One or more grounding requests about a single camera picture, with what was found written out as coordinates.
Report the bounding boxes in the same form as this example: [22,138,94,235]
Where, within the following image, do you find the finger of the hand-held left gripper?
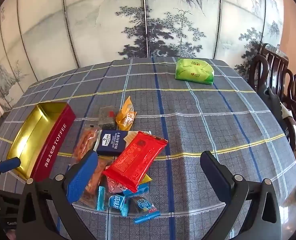
[0,157,21,180]

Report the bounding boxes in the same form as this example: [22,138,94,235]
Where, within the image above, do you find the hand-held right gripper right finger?
[200,150,281,240]

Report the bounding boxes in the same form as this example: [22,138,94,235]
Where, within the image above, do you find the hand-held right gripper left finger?
[16,150,99,240]

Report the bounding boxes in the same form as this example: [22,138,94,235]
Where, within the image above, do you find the clear sausage packet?
[73,127,101,160]
[80,155,109,203]

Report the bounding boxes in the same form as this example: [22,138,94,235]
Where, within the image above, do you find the small blue candy packet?
[97,186,106,211]
[109,194,130,217]
[123,183,149,198]

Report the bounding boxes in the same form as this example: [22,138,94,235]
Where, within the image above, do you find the pink patterned snack packet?
[105,175,129,193]

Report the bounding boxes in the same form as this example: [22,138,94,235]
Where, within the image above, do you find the red tin box gold inside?
[7,102,76,182]

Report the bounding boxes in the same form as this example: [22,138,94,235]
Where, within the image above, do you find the navy cracker packet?
[96,129,151,155]

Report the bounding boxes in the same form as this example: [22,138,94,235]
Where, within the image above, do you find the red snack packet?
[102,131,169,193]

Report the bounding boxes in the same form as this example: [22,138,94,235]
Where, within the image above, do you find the clear packet grey contents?
[98,107,117,128]

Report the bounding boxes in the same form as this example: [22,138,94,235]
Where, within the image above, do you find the blue packet dark candy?
[134,195,161,224]

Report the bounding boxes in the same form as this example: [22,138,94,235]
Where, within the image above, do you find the orange snack packet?
[115,96,136,130]

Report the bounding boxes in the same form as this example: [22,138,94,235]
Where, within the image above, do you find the plaid grey blue tablecloth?
[0,57,296,240]

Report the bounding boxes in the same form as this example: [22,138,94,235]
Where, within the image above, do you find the dark wooden chairs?
[257,84,296,145]

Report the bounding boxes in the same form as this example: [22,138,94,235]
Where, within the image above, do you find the green tissue pack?
[175,57,215,85]

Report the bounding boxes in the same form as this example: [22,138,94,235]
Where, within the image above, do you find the ink landscape folding screen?
[0,0,285,110]

